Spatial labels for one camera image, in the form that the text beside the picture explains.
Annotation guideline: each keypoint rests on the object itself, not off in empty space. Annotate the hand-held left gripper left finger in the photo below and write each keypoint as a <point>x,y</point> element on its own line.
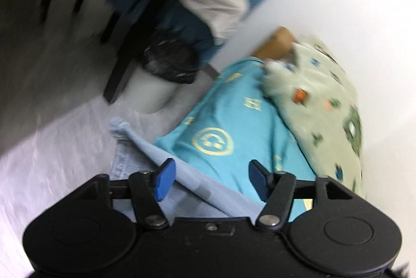
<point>165,180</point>

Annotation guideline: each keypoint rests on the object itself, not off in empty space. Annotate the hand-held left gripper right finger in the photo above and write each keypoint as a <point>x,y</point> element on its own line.
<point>257,182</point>

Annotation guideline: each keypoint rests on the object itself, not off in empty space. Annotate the blue denim jeans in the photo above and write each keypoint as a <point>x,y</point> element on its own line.
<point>195,177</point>

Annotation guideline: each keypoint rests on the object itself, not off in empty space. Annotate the teal printed bed sheet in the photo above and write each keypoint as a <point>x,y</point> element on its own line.
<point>227,115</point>

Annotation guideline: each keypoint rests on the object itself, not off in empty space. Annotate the white bin with black bag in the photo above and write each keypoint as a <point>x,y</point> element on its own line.
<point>152,92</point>

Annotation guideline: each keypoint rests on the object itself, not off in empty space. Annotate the green printed fleece blanket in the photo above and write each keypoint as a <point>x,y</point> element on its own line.
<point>325,121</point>

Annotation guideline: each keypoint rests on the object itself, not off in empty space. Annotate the brown object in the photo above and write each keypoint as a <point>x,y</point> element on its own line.
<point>274,43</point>

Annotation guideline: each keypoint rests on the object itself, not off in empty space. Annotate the beige cloth on chair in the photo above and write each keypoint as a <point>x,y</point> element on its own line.
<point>211,1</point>

